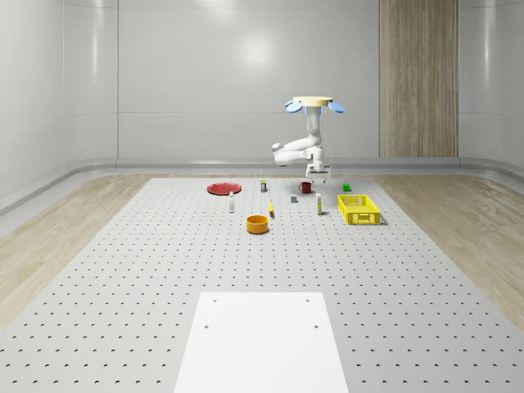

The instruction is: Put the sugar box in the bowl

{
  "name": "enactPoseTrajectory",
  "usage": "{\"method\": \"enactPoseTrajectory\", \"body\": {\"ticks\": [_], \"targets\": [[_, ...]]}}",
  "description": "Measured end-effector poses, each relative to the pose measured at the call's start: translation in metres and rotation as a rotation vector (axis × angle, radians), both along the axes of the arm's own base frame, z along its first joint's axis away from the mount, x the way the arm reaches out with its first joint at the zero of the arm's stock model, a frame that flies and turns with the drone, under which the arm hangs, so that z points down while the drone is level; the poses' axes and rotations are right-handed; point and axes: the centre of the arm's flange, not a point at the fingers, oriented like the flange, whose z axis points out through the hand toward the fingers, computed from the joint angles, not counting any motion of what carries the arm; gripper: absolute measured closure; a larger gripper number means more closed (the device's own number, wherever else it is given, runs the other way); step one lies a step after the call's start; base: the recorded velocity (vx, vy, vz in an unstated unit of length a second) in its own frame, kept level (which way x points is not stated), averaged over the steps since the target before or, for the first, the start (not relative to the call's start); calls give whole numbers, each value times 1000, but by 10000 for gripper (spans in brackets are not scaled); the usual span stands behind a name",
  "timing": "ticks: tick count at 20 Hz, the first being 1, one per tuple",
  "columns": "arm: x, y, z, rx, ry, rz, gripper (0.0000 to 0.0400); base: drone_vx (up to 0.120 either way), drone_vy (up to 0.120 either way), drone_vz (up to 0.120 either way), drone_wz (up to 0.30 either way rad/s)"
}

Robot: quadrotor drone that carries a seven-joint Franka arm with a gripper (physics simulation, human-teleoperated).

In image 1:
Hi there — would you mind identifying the white board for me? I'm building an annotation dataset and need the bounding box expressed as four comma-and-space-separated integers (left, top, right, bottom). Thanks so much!
174, 291, 350, 393

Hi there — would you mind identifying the yellow bowl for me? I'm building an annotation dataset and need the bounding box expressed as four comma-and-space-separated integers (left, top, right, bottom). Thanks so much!
246, 215, 270, 235

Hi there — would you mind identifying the yellow basket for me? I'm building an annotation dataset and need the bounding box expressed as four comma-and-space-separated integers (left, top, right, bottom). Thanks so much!
337, 194, 382, 226

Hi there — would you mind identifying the red plate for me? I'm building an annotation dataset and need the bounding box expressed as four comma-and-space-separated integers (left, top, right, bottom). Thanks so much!
206, 182, 243, 197

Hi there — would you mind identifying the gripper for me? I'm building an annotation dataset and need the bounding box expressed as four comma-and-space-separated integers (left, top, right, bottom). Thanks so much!
305, 164, 332, 184

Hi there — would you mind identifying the drone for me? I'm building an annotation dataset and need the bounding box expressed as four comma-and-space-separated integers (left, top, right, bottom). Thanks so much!
284, 95, 346, 115

